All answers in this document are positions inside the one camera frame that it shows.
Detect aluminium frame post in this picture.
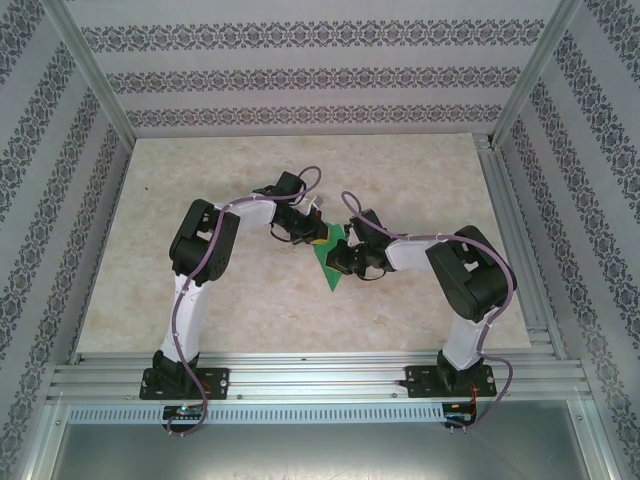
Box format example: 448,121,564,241
489,0,586,149
43,0,139,146

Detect grey metal sheet tray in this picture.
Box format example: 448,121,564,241
19,424,616,480

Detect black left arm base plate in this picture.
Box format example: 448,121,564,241
141,367,232,401

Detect aluminium mounting rail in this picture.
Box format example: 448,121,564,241
47,352,594,404

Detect green paper sheet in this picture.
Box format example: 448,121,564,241
311,223,349,294

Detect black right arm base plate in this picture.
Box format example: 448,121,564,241
405,364,497,400

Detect slotted grey cable duct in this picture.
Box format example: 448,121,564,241
67,403,446,425

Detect left circuit board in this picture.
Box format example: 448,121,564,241
163,404,207,420

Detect aluminium side rail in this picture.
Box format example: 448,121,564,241
474,134,569,359

